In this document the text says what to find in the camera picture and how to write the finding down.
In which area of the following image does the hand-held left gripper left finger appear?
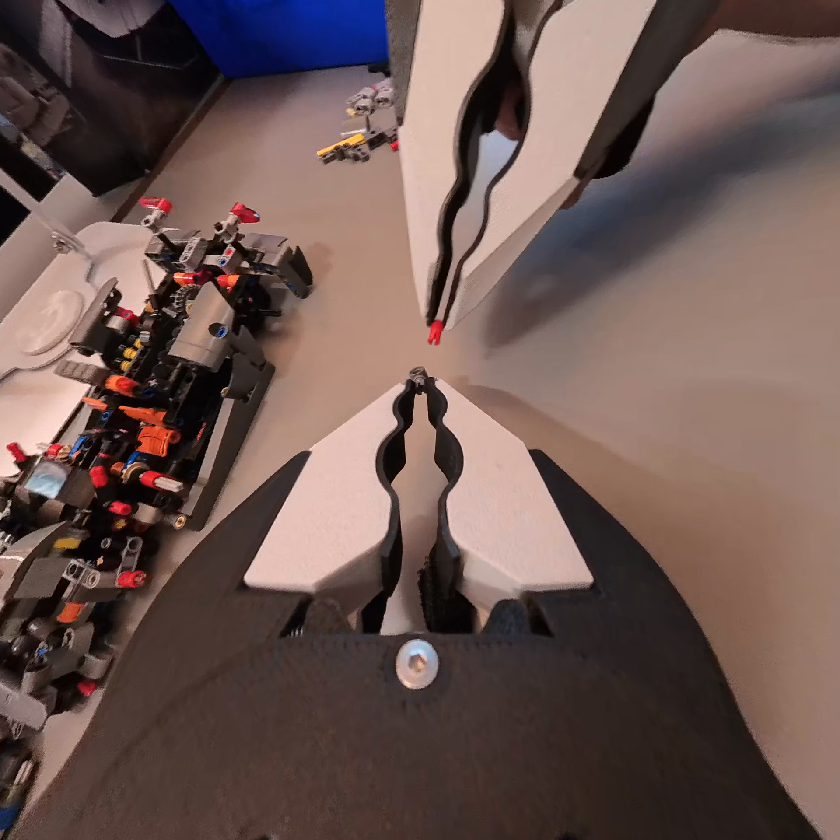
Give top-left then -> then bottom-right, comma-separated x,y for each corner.
244,382 -> 411,634

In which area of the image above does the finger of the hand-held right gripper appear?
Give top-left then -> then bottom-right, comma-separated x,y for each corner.
397,0 -> 514,324
444,0 -> 658,328

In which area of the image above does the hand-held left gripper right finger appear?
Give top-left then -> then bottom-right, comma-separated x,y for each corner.
427,382 -> 595,624

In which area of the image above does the pile of lego pieces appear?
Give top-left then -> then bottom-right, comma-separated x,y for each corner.
316,77 -> 401,165

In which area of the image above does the partly built lego car model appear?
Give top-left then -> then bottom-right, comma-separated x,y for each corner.
0,197 -> 315,815

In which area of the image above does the dark printed lego box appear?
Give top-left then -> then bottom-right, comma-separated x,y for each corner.
0,0 -> 227,198

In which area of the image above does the blue plastic bin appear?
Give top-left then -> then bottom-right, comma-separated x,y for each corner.
167,0 -> 391,80

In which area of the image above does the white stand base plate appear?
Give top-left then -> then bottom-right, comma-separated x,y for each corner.
0,164 -> 198,476

